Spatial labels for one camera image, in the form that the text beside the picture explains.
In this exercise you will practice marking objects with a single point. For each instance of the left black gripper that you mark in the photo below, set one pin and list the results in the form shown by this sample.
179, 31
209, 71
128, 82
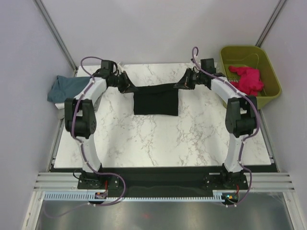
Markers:
130, 87

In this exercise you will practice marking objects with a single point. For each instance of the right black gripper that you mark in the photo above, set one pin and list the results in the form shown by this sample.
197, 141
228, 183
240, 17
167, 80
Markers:
182, 84

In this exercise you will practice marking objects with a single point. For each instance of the black t shirt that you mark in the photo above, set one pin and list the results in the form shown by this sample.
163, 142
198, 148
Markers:
156, 100

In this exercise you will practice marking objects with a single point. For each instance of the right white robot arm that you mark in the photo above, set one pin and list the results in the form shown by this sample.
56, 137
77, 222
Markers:
241, 119

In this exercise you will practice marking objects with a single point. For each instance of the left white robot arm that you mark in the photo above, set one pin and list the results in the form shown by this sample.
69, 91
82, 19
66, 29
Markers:
79, 114

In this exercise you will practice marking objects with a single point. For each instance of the folded teal t shirt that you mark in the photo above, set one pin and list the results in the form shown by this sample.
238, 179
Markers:
63, 88

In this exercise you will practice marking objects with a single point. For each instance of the pink t shirt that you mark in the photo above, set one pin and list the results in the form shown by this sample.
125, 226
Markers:
249, 80

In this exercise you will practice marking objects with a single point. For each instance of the folded white t shirt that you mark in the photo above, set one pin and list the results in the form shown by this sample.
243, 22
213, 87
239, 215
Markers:
60, 106

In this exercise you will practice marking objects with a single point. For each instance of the olive green plastic tub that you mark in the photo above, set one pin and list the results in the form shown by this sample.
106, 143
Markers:
254, 57

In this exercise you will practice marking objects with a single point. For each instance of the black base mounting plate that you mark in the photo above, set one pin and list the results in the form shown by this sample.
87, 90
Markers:
163, 181

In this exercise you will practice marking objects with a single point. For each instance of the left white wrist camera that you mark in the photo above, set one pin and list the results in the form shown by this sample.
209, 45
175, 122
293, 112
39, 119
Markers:
121, 66

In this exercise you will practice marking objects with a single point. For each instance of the left aluminium corner post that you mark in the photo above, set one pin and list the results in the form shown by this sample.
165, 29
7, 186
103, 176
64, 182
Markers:
55, 33

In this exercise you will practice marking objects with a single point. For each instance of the aluminium corner post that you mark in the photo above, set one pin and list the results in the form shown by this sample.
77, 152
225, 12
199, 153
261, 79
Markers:
271, 21
55, 33

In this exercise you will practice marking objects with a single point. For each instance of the right aluminium corner post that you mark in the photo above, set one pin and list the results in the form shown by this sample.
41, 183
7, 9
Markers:
271, 21

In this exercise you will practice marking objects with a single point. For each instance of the white slotted cable duct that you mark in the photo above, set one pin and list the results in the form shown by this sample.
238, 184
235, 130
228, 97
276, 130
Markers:
100, 197

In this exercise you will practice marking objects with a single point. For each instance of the aluminium frame rail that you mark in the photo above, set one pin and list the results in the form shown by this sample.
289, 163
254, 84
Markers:
261, 182

